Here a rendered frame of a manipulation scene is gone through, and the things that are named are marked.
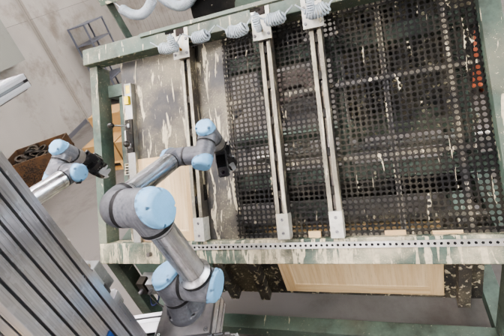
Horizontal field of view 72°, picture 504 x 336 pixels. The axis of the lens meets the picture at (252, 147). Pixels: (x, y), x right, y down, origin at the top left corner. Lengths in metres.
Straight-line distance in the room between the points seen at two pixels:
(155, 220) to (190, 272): 0.29
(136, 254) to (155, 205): 1.24
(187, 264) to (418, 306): 1.75
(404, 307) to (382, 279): 0.40
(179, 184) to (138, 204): 1.05
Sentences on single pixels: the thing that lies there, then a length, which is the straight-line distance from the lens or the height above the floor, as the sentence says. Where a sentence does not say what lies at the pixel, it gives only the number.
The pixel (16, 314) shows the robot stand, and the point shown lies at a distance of 1.06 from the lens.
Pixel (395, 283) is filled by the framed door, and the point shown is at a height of 0.34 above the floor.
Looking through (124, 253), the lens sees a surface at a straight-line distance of 2.27.
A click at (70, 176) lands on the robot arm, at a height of 1.59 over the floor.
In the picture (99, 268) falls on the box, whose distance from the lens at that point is 2.24.
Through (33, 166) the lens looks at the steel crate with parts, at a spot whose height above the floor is 0.44.
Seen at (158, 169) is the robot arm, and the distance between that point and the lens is 1.28.
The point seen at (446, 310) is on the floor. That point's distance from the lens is 2.60.
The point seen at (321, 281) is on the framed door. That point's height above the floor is 0.35.
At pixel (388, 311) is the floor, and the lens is 2.58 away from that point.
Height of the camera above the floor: 2.17
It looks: 29 degrees down
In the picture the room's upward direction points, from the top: 19 degrees counter-clockwise
